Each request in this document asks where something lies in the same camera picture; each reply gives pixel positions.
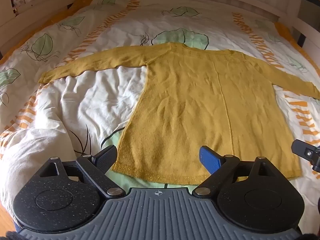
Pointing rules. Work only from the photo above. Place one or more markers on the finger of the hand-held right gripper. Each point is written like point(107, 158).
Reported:
point(306, 150)

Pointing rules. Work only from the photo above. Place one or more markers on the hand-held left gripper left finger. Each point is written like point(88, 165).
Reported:
point(106, 156)

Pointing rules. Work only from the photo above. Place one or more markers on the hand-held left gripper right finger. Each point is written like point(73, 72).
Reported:
point(209, 159)

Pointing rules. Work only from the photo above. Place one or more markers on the mustard yellow knit sweater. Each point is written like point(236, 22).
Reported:
point(200, 92)

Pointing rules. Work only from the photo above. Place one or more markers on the leaf print white duvet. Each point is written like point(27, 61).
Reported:
point(100, 92)

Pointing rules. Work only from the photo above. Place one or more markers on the white wooden bed frame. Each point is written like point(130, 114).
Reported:
point(30, 7)

